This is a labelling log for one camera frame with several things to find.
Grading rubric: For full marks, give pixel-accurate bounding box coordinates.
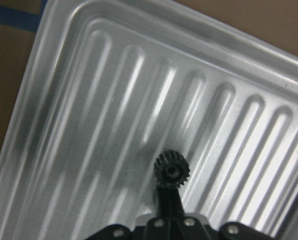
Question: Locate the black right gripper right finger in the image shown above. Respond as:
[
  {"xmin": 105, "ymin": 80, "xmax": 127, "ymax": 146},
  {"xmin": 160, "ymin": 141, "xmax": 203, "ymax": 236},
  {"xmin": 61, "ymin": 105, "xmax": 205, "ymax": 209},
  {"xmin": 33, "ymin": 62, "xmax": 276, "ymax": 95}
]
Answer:
[{"xmin": 169, "ymin": 188, "xmax": 274, "ymax": 240}]

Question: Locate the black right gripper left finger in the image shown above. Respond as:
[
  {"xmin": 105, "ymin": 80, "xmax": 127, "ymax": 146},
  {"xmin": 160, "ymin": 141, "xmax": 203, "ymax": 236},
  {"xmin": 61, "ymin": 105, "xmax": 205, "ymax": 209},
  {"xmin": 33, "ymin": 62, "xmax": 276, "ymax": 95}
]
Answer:
[{"xmin": 87, "ymin": 187, "xmax": 171, "ymax": 240}]

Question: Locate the silver ribbed metal tray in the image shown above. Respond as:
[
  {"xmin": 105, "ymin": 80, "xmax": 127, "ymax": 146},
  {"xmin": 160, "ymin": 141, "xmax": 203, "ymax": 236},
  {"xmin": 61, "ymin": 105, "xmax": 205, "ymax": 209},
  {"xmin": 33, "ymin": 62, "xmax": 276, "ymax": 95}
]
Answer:
[{"xmin": 0, "ymin": 0, "xmax": 298, "ymax": 240}]

